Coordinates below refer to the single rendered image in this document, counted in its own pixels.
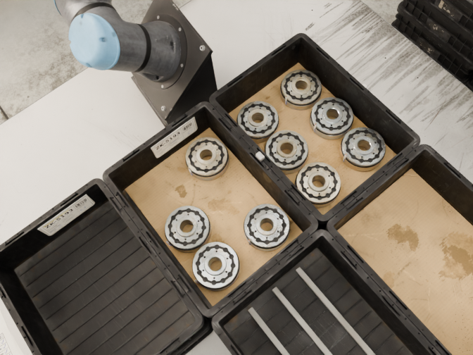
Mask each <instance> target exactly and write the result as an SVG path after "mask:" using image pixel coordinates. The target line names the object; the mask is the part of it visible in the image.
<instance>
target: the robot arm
mask: <svg viewBox="0 0 473 355"><path fill-rule="evenodd" d="M53 1H54V4H55V6H56V9H57V10H58V12H59V13H60V14H61V15H62V16H63V19H64V20H65V22H66V23H67V25H68V27H69V28H70V29H69V40H70V41H71V44H70V48H71V51H72V53H73V55H74V57H75V58H76V59H77V60H78V61H79V62H80V63H81V64H82V65H84V66H86V67H88V68H94V69H97V70H116V71H124V72H132V73H137V74H139V75H141V76H143V77H145V78H147V79H149V80H151V81H155V82H164V81H166V80H168V79H170V78H171V77H172V76H173V75H174V73H175V71H176V70H177V68H178V65H179V61H180V57H181V43H180V39H179V35H178V33H177V31H176V29H175V28H174V27H173V26H172V25H171V24H169V23H167V22H163V21H153V22H149V23H142V24H136V23H131V22H127V21H124V20H123V19H122V18H121V17H120V15H119V14H118V12H117V11H116V9H115V8H114V7H113V5H112V0H53Z"/></svg>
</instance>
